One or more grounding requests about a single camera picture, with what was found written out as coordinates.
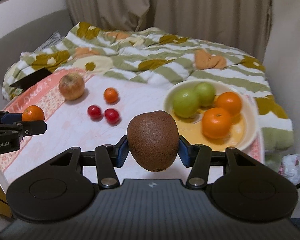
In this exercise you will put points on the white plastic bag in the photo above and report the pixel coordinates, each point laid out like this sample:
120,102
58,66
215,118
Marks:
292,167

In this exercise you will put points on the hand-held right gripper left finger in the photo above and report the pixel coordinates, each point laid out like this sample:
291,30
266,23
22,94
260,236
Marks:
122,152

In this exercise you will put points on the red cherry tomato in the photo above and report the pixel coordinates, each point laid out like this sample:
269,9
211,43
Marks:
112,116
94,112

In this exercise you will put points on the grey padded headboard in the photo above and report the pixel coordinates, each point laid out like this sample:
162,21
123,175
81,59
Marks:
20,35

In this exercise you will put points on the green apple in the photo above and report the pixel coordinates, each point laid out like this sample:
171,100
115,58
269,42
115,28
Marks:
186,103
206,92

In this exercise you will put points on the cream yellow bowl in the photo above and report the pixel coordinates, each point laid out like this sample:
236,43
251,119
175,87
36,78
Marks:
187,130

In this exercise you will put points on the pink floral tablecloth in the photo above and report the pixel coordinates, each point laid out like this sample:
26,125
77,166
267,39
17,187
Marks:
72,135

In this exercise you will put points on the brown kiwi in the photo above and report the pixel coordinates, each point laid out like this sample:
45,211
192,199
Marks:
152,140

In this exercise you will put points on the green striped floral blanket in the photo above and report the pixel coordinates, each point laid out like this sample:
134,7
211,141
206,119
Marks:
165,62

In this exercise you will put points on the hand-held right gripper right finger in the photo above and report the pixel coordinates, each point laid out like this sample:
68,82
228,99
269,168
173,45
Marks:
183,152

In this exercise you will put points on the black laptop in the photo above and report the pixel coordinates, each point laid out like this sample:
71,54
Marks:
31,79

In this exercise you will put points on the grey patterned cloth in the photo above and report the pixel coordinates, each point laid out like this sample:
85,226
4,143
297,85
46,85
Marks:
52,40

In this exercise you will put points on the large orange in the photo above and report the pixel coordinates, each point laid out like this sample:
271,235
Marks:
229,102
216,123

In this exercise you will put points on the reddish yellow apple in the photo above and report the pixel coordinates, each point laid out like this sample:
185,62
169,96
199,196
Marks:
71,86

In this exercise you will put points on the small tangerine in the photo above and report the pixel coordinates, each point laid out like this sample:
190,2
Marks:
33,113
111,95

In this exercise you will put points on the beige curtain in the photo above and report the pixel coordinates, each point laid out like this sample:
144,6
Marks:
190,10

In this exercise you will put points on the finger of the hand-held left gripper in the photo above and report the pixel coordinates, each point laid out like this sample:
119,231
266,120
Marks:
10,118
35,127

